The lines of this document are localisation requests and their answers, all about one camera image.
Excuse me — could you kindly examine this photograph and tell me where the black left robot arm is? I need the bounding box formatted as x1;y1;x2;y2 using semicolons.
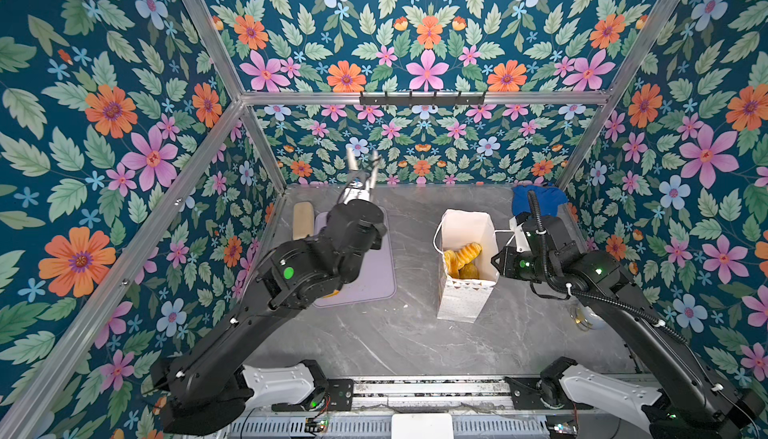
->
151;152;387;436

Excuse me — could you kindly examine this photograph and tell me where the white cartoon paper bag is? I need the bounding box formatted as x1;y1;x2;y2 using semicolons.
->
432;209;516;323

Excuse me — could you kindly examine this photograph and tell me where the scalloped yellow bread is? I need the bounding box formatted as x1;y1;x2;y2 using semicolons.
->
443;250;461;279

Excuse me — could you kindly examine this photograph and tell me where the white box on rail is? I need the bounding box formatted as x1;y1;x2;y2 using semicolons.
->
391;413;454;439

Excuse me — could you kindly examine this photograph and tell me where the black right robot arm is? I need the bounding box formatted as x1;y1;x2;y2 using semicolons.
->
490;189;765;438

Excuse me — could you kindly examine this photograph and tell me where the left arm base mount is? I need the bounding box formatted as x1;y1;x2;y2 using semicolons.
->
243;360;355;412

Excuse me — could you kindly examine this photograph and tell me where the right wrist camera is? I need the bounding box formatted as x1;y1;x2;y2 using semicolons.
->
507;217;531;253

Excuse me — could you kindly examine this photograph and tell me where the ribbed spiral bread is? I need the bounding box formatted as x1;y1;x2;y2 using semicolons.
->
456;242;482;268

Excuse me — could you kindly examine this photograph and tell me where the oval orange bread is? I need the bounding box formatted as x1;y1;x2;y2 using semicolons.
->
459;262;480;280

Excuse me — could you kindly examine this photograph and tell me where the small analog clock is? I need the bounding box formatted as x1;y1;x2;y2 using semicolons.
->
570;303;607;331

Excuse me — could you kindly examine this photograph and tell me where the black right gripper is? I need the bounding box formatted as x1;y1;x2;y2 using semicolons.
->
486;245;557;287

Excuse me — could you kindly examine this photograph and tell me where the black hook rail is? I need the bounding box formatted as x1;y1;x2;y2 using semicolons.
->
358;91;486;107

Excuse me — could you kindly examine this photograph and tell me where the lilac plastic tray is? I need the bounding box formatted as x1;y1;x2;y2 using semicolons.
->
314;233;397;309

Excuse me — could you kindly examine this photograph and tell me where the blue cap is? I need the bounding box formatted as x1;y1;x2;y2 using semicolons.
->
511;183;569;219

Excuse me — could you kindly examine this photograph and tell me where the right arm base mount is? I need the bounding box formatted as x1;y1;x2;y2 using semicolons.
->
503;357;593;411

